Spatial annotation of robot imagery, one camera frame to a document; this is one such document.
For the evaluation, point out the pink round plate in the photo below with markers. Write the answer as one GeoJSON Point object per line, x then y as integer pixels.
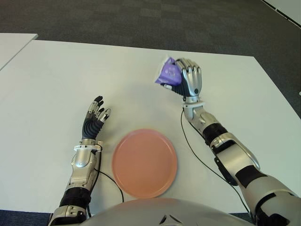
{"type": "Point", "coordinates": [144, 163]}

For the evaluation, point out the white neighbouring table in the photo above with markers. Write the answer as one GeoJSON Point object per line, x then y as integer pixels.
{"type": "Point", "coordinates": [14, 48]}

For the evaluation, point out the purple tissue paper pack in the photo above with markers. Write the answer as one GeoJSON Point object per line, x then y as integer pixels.
{"type": "Point", "coordinates": [170, 73]}

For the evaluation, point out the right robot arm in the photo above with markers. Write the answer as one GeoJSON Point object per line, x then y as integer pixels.
{"type": "Point", "coordinates": [235, 162]}

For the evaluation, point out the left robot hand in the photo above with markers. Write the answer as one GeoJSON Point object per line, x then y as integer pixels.
{"type": "Point", "coordinates": [90, 127]}

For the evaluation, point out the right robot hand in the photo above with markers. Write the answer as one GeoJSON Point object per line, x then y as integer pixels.
{"type": "Point", "coordinates": [191, 80]}

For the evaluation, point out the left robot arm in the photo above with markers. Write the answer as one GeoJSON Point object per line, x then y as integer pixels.
{"type": "Point", "coordinates": [81, 169]}

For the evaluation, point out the grey robot torso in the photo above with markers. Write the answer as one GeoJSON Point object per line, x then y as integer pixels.
{"type": "Point", "coordinates": [152, 212]}

